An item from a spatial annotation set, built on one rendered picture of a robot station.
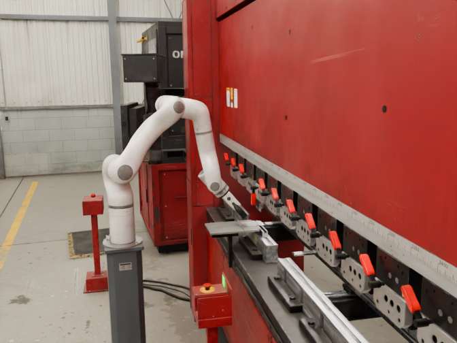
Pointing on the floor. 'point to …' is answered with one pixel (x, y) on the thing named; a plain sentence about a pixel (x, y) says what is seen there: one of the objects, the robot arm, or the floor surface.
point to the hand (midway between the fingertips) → (241, 213)
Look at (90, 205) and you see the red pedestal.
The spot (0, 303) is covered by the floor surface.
